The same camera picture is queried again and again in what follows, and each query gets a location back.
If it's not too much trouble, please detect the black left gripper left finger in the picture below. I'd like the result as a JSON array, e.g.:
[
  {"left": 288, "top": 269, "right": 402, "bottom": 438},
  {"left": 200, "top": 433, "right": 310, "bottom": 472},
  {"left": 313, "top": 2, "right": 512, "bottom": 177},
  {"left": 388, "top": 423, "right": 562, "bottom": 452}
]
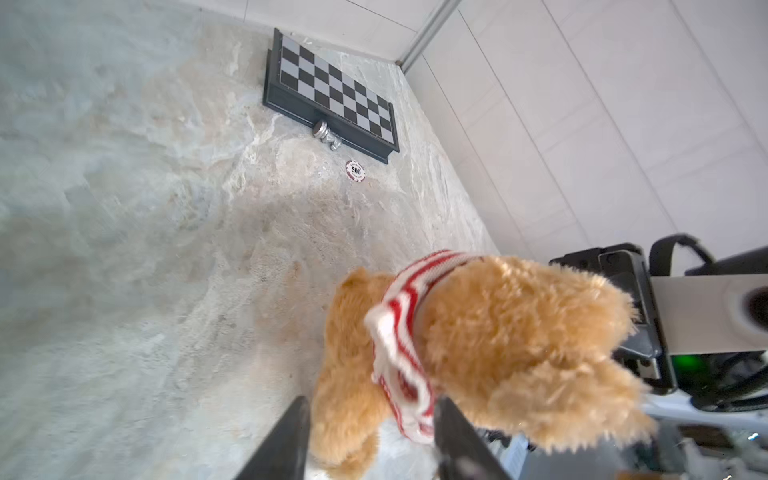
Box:
[{"left": 234, "top": 396, "right": 311, "bottom": 480}]

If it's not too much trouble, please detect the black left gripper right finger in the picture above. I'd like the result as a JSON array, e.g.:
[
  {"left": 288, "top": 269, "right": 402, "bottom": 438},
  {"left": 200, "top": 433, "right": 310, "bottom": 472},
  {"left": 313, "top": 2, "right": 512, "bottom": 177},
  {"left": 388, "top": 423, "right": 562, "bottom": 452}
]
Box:
[{"left": 433, "top": 396, "right": 510, "bottom": 480}]

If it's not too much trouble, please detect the tan plush teddy bear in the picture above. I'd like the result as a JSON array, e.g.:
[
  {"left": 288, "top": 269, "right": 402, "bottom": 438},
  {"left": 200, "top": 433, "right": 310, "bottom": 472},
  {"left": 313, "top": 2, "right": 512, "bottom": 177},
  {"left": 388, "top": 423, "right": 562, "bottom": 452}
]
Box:
[{"left": 309, "top": 255, "right": 657, "bottom": 479}]

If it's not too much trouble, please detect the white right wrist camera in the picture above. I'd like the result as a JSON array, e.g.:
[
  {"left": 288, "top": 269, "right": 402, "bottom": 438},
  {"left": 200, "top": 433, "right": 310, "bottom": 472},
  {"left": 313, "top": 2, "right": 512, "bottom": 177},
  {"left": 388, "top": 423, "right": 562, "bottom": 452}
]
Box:
[{"left": 651, "top": 274, "right": 767, "bottom": 356}]

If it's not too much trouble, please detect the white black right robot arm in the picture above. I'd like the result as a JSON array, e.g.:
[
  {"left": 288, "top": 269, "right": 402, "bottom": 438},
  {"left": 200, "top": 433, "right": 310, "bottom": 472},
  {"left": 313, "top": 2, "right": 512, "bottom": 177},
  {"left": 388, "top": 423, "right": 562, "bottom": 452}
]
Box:
[{"left": 552, "top": 233, "right": 767, "bottom": 438}]

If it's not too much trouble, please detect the folded black chess board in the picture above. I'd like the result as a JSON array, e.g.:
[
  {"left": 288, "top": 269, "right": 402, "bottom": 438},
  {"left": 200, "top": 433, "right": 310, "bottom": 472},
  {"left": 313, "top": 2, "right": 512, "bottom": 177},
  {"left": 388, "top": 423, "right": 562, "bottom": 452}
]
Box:
[{"left": 263, "top": 29, "right": 399, "bottom": 164}]

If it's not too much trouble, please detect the aluminium corner frame post right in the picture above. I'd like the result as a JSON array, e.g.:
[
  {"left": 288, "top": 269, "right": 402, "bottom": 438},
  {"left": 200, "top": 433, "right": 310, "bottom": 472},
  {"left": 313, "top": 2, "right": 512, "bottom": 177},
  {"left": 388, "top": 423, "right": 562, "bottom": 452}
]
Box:
[{"left": 396, "top": 0, "right": 461, "bottom": 73}]

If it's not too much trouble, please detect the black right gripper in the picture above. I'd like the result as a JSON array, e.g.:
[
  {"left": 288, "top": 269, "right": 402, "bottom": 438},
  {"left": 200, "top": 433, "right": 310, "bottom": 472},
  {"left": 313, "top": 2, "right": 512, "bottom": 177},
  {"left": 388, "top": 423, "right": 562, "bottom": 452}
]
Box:
[{"left": 548, "top": 242, "right": 679, "bottom": 396}]

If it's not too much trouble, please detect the red white striped knit sweater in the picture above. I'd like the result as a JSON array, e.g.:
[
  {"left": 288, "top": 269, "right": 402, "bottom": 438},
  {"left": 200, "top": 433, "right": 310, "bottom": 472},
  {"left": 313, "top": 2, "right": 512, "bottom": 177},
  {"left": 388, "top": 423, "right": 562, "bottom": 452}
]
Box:
[{"left": 364, "top": 250, "right": 480, "bottom": 445}]

